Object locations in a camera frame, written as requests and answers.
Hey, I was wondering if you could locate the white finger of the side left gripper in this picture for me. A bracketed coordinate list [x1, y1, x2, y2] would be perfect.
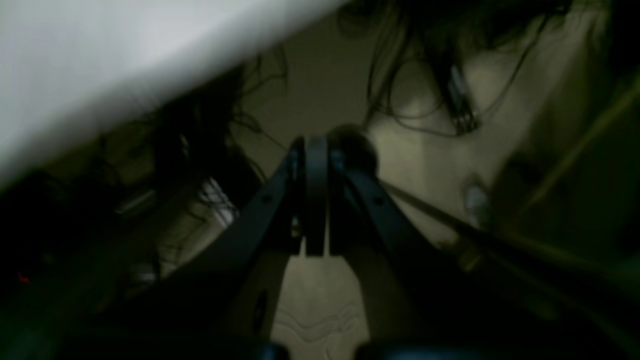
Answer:
[60, 137, 306, 360]

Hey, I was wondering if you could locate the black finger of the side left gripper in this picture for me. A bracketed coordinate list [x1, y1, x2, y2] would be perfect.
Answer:
[304, 129, 639, 360]

